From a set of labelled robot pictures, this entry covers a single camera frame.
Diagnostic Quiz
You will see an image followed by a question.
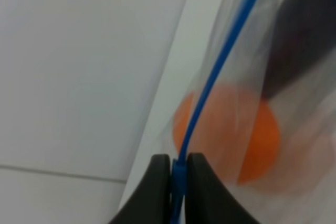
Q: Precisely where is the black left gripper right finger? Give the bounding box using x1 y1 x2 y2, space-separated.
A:
185 153 259 224

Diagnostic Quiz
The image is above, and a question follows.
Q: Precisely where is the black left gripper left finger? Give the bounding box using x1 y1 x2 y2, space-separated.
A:
110 154 171 224

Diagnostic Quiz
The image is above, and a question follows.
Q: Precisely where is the clear blue-zip plastic bag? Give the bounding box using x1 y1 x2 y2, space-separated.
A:
119 0 335 223

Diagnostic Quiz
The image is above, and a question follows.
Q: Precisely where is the orange fruit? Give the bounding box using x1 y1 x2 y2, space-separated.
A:
188 84 281 185

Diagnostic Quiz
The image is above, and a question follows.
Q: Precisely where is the dark purple fruit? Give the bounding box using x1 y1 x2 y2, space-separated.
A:
261 0 335 99

